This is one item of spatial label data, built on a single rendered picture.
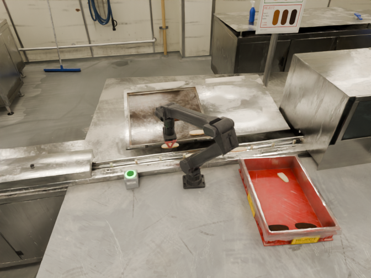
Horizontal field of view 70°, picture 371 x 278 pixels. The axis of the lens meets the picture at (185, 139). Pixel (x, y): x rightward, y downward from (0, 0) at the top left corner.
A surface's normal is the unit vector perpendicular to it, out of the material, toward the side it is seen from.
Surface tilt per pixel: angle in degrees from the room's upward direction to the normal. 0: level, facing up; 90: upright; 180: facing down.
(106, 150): 0
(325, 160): 90
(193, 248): 0
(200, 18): 90
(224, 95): 10
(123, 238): 0
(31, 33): 90
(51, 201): 90
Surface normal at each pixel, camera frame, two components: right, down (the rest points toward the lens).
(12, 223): 0.18, 0.62
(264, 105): 0.03, -0.65
